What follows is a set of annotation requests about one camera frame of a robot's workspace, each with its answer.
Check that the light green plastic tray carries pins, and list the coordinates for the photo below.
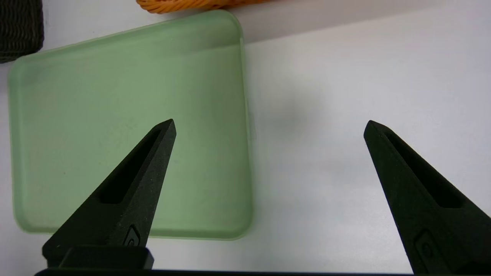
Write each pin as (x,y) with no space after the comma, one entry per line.
(115,96)

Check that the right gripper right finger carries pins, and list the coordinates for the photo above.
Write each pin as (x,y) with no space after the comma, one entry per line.
(441,222)

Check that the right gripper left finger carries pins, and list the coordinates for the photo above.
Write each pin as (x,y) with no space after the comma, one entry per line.
(115,207)

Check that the orange wicker basket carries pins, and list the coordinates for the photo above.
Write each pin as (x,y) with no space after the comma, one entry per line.
(191,4)

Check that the dark brown wicker basket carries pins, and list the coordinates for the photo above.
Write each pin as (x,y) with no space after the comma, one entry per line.
(17,30)

